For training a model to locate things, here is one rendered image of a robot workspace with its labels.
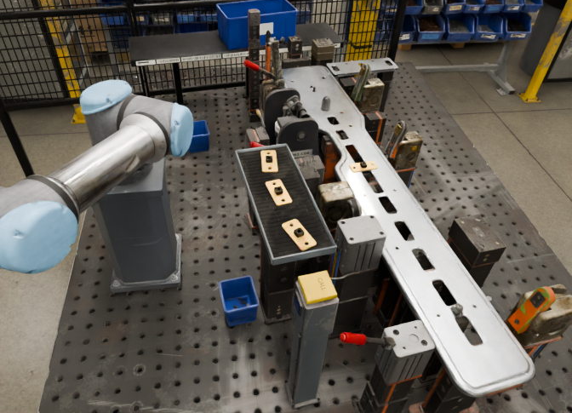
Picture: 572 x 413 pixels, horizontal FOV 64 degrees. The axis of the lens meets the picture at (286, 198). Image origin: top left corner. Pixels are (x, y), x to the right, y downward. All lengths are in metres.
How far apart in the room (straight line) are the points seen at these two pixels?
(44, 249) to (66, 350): 0.67
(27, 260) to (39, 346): 1.58
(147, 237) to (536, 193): 2.55
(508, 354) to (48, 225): 0.91
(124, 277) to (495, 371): 1.01
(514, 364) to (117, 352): 0.98
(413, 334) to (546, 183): 2.52
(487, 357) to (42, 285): 2.05
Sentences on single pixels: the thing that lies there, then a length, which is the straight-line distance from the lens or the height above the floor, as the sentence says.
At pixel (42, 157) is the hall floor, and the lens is 3.34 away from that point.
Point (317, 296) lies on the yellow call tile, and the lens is 0.87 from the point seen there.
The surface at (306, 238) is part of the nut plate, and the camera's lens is 0.96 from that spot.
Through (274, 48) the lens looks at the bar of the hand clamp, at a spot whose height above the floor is 1.19.
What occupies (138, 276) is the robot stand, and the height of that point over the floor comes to 0.75.
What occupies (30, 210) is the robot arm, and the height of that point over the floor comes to 1.39.
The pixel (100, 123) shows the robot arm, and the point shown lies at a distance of 1.13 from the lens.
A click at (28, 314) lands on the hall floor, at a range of 2.47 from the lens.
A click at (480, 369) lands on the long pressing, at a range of 1.07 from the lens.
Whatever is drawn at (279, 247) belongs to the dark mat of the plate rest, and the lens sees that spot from 0.94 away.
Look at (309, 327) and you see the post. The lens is 0.93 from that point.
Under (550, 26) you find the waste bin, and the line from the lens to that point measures 4.54.
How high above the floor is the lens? 1.87
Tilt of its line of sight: 43 degrees down
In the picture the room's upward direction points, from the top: 3 degrees clockwise
